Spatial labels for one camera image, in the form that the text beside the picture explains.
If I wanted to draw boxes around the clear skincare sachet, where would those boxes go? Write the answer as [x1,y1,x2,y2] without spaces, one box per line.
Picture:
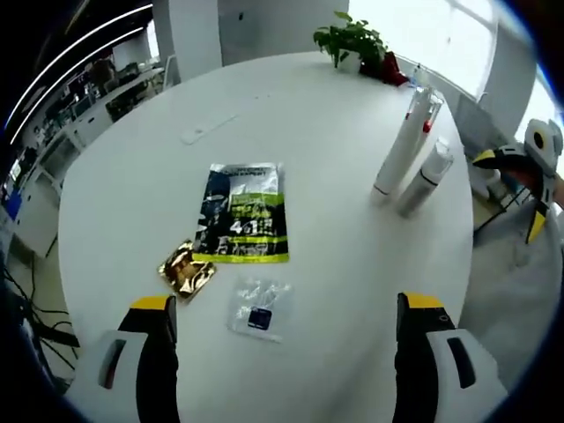
[226,275,294,345]

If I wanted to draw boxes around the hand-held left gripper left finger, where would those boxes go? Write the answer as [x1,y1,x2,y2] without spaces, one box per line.
[74,293,180,423]

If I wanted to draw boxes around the blue box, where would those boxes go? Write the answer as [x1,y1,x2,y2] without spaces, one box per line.
[2,189,23,217]

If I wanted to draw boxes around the bundle of black cables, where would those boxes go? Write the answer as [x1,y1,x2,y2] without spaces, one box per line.
[0,263,81,384]

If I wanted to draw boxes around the small clear bottle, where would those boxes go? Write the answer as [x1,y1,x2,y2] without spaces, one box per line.
[407,63,432,92]

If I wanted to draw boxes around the small red label skincare bottle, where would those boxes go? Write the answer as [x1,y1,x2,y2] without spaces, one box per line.
[396,136,455,218]

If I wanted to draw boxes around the potted green plant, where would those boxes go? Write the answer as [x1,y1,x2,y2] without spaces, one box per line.
[313,11,389,74]

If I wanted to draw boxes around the row of white office desks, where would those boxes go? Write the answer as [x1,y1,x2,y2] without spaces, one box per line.
[12,61,177,177]

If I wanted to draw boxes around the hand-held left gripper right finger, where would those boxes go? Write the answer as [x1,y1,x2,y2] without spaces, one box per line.
[393,291,508,423]

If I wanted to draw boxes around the gold foil skincare sachet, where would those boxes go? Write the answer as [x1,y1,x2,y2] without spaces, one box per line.
[157,239,219,305]

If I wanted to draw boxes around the white skincare tube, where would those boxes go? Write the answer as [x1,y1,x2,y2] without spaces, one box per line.
[372,116,424,207]

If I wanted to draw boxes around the dark green skincare packet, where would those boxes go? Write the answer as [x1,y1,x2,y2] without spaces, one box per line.
[193,161,291,265]

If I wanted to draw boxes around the red glossy object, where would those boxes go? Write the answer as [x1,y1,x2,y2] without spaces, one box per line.
[359,50,411,88]

